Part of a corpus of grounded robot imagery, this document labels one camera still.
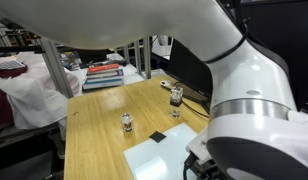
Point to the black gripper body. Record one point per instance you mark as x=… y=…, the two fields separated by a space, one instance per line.
x=207 y=171

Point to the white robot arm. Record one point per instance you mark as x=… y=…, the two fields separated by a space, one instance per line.
x=255 y=131

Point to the white whiteboard sheet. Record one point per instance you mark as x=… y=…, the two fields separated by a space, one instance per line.
x=150 y=160

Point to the black tape square top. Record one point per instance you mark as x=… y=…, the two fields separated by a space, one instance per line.
x=157 y=136

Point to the black monitor stand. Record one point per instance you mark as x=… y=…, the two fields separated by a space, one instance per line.
x=196 y=97

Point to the square clear acrylic pepper mill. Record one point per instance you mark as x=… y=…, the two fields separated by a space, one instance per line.
x=176 y=100

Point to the round clear acrylic salt shaker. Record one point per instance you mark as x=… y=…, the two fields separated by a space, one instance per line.
x=126 y=121

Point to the large black monitor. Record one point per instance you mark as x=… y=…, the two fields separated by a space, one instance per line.
x=187 y=68

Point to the stack of books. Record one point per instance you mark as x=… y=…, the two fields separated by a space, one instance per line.
x=103 y=76

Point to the white cloth cover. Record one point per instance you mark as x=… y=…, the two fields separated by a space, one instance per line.
x=33 y=97

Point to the white cable grommet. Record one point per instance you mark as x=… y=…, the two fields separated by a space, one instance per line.
x=166 y=84

